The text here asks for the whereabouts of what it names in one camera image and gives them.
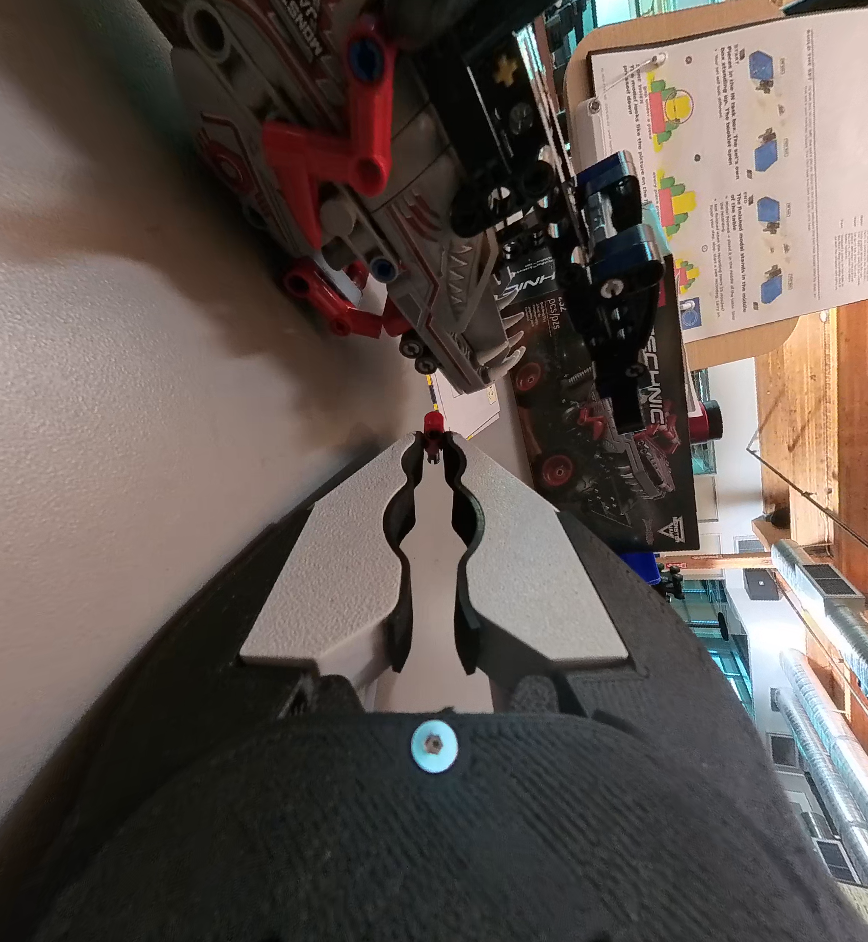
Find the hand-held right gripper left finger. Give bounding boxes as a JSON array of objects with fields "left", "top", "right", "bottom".
[{"left": 239, "top": 433, "right": 421, "bottom": 690}]

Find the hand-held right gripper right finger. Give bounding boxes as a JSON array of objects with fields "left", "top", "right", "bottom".
[{"left": 443, "top": 433, "right": 631, "bottom": 683}]

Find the grey red toy brick truck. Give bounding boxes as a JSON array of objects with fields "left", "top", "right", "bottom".
[{"left": 169, "top": 0, "right": 663, "bottom": 435}]

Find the black toy set box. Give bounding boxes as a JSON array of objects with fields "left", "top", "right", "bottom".
[{"left": 503, "top": 250, "right": 701, "bottom": 553}]

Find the toy instruction booklet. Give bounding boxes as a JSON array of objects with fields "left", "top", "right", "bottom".
[{"left": 426, "top": 371, "right": 504, "bottom": 441}]

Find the printed instruction sheet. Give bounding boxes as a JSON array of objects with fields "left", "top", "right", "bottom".
[{"left": 590, "top": 11, "right": 868, "bottom": 347}]

